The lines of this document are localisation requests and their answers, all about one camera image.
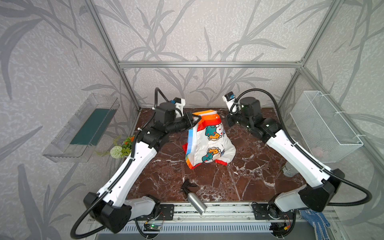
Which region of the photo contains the white colourful children's jacket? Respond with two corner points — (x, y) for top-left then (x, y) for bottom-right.
(183, 110), (236, 170)

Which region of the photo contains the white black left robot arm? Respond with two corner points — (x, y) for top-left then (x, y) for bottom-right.
(70, 102), (202, 240)

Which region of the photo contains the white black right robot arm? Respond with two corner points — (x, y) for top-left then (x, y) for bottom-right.
(223, 92), (345, 218)

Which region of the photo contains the small potted flower plant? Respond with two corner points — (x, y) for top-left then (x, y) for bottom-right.
(109, 136), (135, 159)

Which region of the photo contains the silver metal tin can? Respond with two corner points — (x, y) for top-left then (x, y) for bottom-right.
(282, 162), (299, 178)

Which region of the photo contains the silver spray bottle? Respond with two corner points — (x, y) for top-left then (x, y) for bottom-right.
(181, 179), (207, 216)

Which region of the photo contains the blue white work glove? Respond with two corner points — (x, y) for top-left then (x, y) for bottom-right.
(299, 209), (331, 240)

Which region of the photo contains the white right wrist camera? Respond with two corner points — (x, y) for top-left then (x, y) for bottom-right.
(223, 91), (238, 115)

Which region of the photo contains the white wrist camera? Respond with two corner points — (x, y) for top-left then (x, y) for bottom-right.
(171, 98), (186, 113)
(223, 91), (238, 115)

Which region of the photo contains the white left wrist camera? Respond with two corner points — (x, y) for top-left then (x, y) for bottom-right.
(171, 98), (186, 113)

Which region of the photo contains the aluminium frame profile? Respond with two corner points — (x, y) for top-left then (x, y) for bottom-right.
(83, 0), (384, 169)

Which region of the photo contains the white wire mesh basket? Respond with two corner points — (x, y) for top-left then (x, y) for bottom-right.
(291, 91), (364, 163)

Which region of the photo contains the clear plastic wall shelf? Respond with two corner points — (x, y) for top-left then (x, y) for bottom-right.
(43, 94), (120, 163)

